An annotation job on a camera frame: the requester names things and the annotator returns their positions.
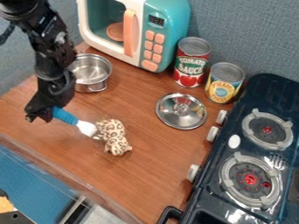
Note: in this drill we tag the red tomato sauce can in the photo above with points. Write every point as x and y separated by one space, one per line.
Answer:
190 65

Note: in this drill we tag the toy microwave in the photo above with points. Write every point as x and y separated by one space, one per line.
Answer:
163 32

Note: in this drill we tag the silver pot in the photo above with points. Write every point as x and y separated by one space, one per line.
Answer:
91 71

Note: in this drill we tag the spotted plush animal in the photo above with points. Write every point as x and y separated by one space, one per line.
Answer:
113 135

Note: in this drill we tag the yellow can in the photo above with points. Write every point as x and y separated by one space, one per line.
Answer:
222 86

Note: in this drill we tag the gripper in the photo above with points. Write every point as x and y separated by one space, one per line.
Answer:
52 93

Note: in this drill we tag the silver lid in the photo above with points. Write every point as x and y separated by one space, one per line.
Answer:
181 110

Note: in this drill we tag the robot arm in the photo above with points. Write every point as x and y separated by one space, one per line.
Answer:
42 26

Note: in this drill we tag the toy stove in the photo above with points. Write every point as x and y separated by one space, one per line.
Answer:
253 151

